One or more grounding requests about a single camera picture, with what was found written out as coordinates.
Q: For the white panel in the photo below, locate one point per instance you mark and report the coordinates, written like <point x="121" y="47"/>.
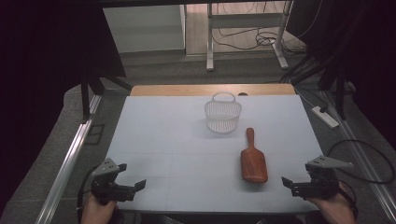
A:
<point x="144" y="29"/>

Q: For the black metal stand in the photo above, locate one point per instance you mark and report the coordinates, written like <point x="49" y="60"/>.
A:
<point x="339" y="90"/>
<point x="88" y="90"/>

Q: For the person's left hand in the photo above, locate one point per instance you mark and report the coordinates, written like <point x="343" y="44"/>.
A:
<point x="98" y="213"/>

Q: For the wooden hairbrush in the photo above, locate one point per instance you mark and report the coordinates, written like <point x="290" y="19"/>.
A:
<point x="253" y="163"/>

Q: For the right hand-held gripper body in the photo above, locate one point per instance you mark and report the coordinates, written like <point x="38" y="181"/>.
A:
<point x="322" y="183"/>

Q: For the black curtain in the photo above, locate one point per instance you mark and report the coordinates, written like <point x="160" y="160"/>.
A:
<point x="46" y="62"/>
<point x="367" y="62"/>

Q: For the white power strip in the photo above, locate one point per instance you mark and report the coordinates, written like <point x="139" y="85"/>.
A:
<point x="325" y="117"/>

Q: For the person's right hand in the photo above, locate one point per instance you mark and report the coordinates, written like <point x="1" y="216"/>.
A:
<point x="337" y="210"/>

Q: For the black plug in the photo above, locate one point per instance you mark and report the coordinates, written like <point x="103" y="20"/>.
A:
<point x="324" y="109"/>

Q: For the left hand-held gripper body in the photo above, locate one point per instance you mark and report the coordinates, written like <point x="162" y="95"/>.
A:
<point x="104" y="183"/>

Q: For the white plastic mesh basket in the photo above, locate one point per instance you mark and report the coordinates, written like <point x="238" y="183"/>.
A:
<point x="222" y="118"/>

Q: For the aluminium rail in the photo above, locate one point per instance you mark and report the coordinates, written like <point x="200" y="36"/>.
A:
<point x="361" y="152"/>
<point x="70" y="165"/>

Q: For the white desk frame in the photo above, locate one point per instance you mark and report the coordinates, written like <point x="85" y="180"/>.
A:
<point x="244" y="20"/>

